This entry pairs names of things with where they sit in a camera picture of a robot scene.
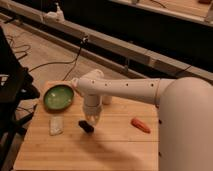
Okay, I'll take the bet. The black floor cable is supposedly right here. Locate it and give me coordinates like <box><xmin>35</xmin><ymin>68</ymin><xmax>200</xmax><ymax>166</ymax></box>
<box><xmin>6</xmin><ymin>34</ymin><xmax>88</xmax><ymax>82</ymax></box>

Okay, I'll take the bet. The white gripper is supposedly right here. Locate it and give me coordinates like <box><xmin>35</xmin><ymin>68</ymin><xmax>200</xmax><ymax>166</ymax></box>
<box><xmin>83</xmin><ymin>106</ymin><xmax>102</xmax><ymax>126</ymax></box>

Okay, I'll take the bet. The white object on rail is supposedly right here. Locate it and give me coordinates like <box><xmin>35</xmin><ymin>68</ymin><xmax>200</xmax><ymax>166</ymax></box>
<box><xmin>44</xmin><ymin>4</ymin><xmax>65</xmax><ymax>22</ymax></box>

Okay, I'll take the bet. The green bowl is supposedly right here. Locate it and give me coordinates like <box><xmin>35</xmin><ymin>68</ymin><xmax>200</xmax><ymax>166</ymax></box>
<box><xmin>43</xmin><ymin>84</ymin><xmax>74</xmax><ymax>111</ymax></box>

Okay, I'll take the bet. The black office chair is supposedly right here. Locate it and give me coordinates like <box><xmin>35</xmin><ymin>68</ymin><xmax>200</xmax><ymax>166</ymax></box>
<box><xmin>0</xmin><ymin>26</ymin><xmax>40</xmax><ymax>171</ymax></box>

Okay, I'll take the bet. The orange toy carrot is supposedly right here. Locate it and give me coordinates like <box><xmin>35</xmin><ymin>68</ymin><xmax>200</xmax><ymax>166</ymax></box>
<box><xmin>131</xmin><ymin>118</ymin><xmax>151</xmax><ymax>134</ymax></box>

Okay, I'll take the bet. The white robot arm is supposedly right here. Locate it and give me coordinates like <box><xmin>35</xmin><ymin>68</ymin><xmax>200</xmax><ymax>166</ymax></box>
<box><xmin>71</xmin><ymin>70</ymin><xmax>213</xmax><ymax>171</ymax></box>

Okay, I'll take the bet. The black eraser block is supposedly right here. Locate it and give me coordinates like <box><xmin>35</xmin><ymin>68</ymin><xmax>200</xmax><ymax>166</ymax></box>
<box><xmin>78</xmin><ymin>120</ymin><xmax>94</xmax><ymax>133</ymax></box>

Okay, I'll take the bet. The white plastic cup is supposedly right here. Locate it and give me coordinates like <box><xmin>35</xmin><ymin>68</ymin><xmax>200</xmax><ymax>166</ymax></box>
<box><xmin>102</xmin><ymin>96</ymin><xmax>112</xmax><ymax>105</ymax></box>

